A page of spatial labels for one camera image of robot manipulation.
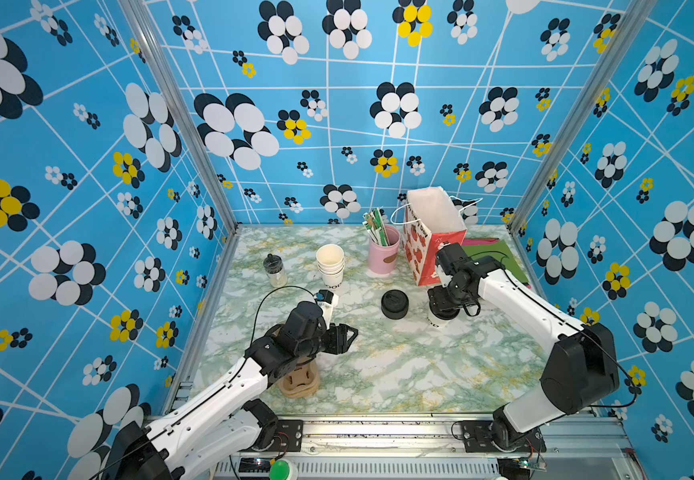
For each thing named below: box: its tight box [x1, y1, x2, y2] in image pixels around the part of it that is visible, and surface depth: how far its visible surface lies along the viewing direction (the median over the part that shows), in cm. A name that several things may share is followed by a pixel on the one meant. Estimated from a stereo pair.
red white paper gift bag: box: [404, 186, 467, 287], surface depth 96 cm
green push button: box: [269, 458, 299, 480], surface depth 64 cm
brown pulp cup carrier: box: [280, 356, 320, 398], surface depth 78 cm
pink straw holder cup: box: [369, 224, 401, 274], surface depth 101 cm
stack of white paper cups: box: [316, 243, 345, 289], surface depth 95 cm
